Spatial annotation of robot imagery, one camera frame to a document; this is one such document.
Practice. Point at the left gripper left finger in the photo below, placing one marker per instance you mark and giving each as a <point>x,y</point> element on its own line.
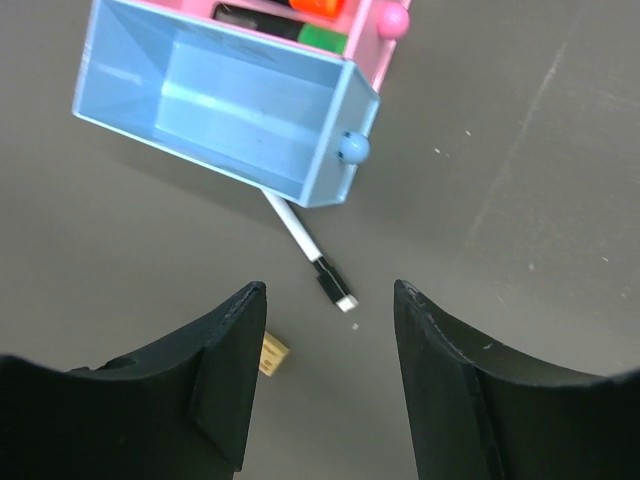
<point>177,408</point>

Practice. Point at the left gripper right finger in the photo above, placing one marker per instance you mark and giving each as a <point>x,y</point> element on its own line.
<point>480,409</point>

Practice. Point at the small orange sticky pad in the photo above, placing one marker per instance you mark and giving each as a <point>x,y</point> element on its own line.
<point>273,354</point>

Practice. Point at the black white marker pen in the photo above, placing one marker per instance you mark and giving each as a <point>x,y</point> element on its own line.
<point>327,276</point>

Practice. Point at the light blue drawer bin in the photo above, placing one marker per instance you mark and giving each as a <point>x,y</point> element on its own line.
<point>280,167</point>

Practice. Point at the green black highlighter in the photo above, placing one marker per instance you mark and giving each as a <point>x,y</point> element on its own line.
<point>282,27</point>

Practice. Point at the orange black highlighter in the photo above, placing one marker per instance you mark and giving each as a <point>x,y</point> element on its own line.
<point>325,8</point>

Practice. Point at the pink drawer bin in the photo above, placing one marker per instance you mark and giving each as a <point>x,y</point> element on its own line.
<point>370,45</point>

